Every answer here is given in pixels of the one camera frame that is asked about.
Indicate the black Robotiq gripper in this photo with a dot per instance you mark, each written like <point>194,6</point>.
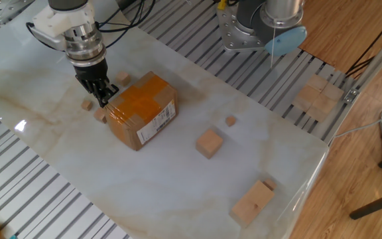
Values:
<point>91,73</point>

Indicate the small wooden cube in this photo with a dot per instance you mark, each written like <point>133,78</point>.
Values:
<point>99,114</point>
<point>123,78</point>

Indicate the cardboard box with orange tape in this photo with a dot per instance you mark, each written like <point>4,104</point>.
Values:
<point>141,106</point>

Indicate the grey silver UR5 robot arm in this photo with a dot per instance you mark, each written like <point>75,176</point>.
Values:
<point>284,10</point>

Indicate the small yellow object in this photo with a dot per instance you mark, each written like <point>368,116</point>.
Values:
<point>221,4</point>

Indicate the tiny wooden cube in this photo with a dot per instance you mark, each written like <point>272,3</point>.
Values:
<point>86,105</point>
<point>230,121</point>
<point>270,183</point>

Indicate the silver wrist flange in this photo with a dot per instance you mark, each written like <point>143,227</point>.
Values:
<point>85,46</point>

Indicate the large wooden cube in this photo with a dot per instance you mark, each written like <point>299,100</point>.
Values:
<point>209,142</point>

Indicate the perforated metal plate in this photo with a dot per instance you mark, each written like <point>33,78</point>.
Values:
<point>2,10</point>

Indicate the long wooden block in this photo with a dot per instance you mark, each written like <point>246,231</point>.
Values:
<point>250,204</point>

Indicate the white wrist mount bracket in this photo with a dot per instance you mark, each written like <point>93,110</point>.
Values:
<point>61,20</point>

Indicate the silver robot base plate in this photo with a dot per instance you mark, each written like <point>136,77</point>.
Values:
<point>230,33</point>

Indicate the metal corner bracket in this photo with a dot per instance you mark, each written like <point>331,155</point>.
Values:
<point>351,95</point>

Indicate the aluminium frame beam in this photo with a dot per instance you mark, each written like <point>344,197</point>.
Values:
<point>380,56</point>

